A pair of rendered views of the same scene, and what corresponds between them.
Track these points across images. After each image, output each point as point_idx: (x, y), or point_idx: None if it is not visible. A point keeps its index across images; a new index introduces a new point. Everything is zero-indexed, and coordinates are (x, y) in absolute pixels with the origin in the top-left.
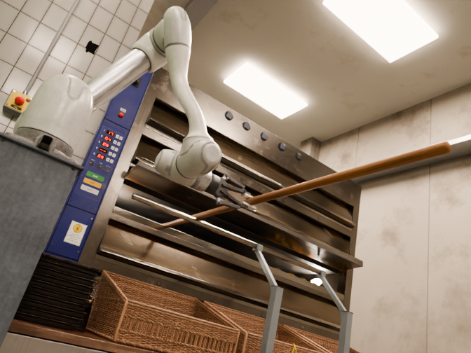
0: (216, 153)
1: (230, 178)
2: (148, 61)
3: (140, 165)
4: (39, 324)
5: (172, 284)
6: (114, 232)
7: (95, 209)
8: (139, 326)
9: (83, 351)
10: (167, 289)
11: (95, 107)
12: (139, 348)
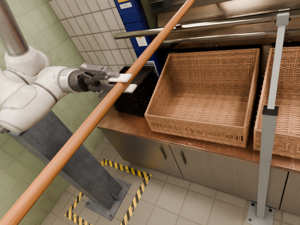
0: (8, 127)
1: (86, 71)
2: None
3: None
4: (127, 118)
5: (230, 42)
6: (163, 21)
7: (138, 17)
8: (206, 84)
9: (138, 138)
10: (223, 50)
11: (14, 44)
12: (162, 138)
